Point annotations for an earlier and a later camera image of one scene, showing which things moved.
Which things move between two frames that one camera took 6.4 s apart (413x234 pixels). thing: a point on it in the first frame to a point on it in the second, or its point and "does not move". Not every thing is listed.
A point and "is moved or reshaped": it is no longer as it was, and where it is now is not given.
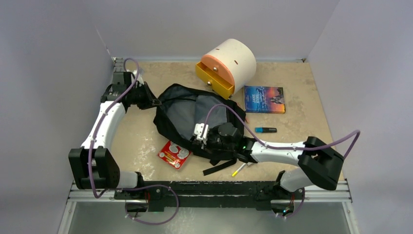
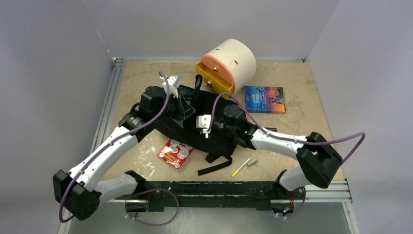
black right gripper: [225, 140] to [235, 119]
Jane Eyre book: [264, 99] does not move
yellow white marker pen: [235, 172] does not move
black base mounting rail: [208, 195] does not move
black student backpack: [179, 107] is moved or reshaped
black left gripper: [150, 101] to [183, 109]
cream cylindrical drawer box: [235, 58] does not move
